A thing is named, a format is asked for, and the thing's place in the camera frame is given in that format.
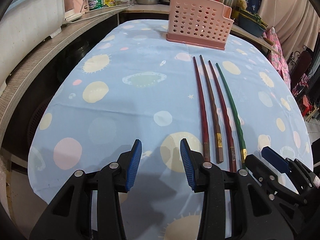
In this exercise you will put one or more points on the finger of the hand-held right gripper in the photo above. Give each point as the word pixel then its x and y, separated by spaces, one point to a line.
pixel 275 158
pixel 260 172

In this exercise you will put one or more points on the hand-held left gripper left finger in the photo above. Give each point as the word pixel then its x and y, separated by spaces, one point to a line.
pixel 132 165

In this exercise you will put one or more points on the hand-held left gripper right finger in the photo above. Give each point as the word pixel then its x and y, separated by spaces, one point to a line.
pixel 187 165

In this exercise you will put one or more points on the green chopstick gold band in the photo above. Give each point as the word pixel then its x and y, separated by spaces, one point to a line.
pixel 243 152

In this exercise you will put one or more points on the dark red chopstick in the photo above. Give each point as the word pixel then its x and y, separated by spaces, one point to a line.
pixel 200 100
pixel 231 155

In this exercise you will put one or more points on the brown chopstick gold band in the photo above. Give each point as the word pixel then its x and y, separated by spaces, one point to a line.
pixel 218 138

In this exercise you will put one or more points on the pink perforated utensil holder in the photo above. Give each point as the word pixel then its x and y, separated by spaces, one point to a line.
pixel 197 22

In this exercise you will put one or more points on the red plastic stool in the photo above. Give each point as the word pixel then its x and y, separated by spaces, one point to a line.
pixel 307 106

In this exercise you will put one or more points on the light blue printed tablecloth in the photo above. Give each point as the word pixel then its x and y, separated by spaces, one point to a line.
pixel 120 100

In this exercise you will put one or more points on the dark wooden chair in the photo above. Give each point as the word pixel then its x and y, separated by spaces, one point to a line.
pixel 301 72

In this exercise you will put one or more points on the pink floral cloth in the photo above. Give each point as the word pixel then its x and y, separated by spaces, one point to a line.
pixel 280 55

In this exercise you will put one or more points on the blue planter tray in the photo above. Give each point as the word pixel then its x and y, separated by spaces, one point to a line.
pixel 251 25

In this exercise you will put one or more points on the wooden counter shelf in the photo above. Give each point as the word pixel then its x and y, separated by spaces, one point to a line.
pixel 37 65

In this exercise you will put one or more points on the beige curtain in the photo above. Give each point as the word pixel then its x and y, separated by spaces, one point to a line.
pixel 292 7

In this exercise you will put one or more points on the brown ginger root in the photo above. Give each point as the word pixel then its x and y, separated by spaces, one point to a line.
pixel 242 3

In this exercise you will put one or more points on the clear food container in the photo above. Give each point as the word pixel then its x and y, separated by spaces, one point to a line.
pixel 125 1

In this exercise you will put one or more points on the pink kitchen appliance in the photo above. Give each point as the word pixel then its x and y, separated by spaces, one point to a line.
pixel 75 0

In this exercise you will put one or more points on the white and blue plastic tub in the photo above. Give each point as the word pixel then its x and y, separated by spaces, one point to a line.
pixel 27 22

